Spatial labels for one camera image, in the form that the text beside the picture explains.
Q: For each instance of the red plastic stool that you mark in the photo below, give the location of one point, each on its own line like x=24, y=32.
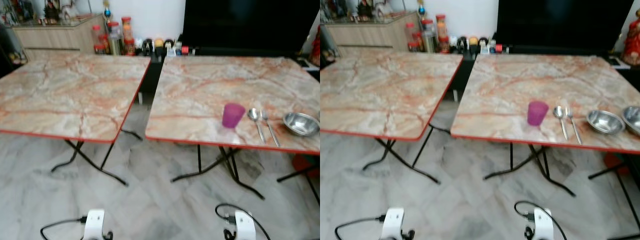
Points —
x=613, y=163
x=305, y=165

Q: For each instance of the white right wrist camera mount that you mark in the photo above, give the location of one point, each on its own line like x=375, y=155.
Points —
x=544, y=224
x=245, y=226

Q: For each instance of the purple plastic cup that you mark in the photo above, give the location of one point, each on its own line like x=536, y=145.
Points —
x=233, y=116
x=537, y=113

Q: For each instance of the yellow headed small figurine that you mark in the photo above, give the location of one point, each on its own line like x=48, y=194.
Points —
x=473, y=44
x=159, y=46

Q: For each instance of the tall orange snack jar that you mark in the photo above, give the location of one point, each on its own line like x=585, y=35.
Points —
x=128, y=36
x=441, y=34

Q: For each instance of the light wood cabinet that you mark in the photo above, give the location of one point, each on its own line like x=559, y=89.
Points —
x=55, y=37
x=370, y=35

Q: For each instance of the small red lid jar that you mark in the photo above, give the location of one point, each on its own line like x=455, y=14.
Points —
x=97, y=41
x=411, y=39

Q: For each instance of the black television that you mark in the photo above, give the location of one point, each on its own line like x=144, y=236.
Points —
x=565, y=22
x=250, y=22

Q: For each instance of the tall clear red lid jar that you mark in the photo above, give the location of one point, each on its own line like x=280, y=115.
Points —
x=428, y=36
x=115, y=39

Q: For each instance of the marble top folding table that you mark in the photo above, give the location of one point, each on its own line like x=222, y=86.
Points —
x=210, y=85
x=385, y=90
x=520, y=80
x=70, y=92

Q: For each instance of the black small figurine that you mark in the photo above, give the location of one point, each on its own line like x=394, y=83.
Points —
x=147, y=47
x=461, y=45

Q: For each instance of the steel bowl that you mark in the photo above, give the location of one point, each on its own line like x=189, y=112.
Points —
x=301, y=124
x=605, y=121
x=633, y=119

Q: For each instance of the blue ball ornament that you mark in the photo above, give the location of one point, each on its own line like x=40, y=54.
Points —
x=421, y=8
x=106, y=10

